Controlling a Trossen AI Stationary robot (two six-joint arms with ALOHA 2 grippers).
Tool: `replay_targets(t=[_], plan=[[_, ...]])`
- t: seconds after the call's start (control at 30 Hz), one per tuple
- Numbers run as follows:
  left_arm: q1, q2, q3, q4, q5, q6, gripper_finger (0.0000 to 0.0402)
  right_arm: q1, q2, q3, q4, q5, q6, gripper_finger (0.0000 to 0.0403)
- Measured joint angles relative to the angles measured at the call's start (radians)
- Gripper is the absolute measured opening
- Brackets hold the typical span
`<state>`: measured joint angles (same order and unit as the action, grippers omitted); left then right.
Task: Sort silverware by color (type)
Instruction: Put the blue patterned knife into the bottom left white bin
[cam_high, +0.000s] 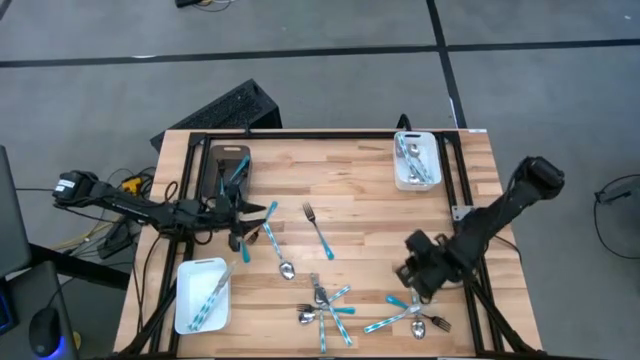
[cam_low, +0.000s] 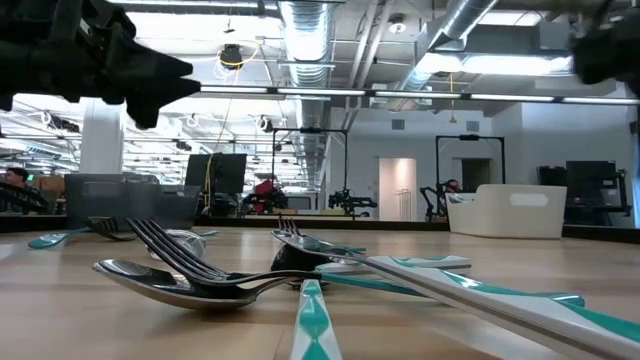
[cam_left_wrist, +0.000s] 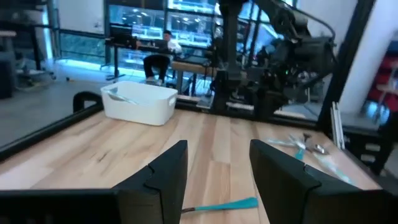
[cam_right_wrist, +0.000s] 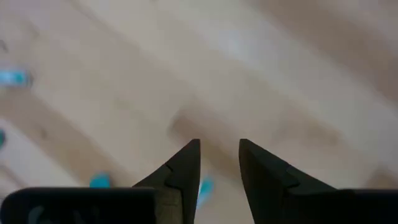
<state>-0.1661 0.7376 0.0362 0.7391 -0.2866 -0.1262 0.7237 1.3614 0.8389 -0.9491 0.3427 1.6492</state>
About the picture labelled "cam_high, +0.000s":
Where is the black floor beam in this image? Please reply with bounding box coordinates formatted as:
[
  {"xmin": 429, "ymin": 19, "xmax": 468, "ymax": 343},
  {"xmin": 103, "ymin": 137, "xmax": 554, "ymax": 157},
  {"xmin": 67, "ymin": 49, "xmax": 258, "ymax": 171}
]
[{"xmin": 28, "ymin": 242, "xmax": 132, "ymax": 292}]

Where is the black power strip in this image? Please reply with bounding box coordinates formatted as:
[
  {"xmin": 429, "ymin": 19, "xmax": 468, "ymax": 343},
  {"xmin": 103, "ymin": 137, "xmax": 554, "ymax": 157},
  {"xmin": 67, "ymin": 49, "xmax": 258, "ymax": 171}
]
[{"xmin": 97, "ymin": 219, "xmax": 135, "ymax": 260}]

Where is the black computer mouse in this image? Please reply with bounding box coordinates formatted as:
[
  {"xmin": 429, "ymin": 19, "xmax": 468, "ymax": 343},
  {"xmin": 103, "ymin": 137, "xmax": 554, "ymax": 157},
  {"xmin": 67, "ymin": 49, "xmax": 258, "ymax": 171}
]
[{"xmin": 28, "ymin": 306, "xmax": 64, "ymax": 359}]

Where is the dark grey plastic bin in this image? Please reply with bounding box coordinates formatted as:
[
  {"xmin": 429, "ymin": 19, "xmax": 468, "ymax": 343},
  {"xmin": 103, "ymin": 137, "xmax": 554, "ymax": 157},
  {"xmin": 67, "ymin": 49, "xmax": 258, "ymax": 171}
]
[{"xmin": 201, "ymin": 144, "xmax": 253, "ymax": 201}]

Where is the white bin with slot handle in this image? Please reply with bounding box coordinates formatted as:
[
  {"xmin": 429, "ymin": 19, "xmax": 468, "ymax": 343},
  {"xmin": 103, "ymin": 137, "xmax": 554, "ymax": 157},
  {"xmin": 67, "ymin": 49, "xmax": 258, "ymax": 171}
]
[{"xmin": 393, "ymin": 130, "xmax": 443, "ymax": 192}]

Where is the dark grey monitor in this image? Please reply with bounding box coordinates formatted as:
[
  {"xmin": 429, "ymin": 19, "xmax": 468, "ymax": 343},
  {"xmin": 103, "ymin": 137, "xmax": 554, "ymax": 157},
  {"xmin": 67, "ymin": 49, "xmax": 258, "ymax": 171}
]
[{"xmin": 0, "ymin": 144, "xmax": 32, "ymax": 279}]

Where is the yellow plug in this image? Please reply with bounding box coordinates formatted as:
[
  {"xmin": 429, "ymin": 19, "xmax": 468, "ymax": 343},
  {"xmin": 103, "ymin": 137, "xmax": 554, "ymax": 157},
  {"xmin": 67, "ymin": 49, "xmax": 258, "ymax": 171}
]
[{"xmin": 121, "ymin": 175, "xmax": 145, "ymax": 195}]

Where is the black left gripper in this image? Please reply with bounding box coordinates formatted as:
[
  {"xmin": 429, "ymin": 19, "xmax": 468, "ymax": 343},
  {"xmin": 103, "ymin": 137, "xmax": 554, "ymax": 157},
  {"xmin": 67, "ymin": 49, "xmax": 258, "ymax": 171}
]
[{"xmin": 197, "ymin": 197, "xmax": 268, "ymax": 253}]

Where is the dark grey desk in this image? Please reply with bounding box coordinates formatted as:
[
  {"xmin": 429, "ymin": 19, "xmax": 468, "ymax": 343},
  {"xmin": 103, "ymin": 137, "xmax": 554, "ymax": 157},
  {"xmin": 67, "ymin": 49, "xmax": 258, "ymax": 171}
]
[{"xmin": 0, "ymin": 259, "xmax": 80, "ymax": 360}]

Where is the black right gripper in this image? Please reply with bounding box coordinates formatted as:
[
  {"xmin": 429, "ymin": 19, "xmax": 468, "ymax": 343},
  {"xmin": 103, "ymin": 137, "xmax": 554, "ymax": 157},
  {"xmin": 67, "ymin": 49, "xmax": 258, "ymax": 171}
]
[{"xmin": 395, "ymin": 229, "xmax": 464, "ymax": 305}]

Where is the white bin without handle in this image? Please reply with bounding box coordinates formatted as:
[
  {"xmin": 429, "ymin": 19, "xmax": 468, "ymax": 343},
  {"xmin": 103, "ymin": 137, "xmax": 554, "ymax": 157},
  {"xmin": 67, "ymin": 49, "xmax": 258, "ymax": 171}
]
[{"xmin": 173, "ymin": 257, "xmax": 232, "ymax": 335}]

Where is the black device with cables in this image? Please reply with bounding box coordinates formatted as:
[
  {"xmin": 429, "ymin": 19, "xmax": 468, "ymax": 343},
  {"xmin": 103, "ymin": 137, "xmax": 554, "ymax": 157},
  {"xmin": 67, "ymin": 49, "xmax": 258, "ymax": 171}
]
[{"xmin": 174, "ymin": 0, "xmax": 234, "ymax": 12}]

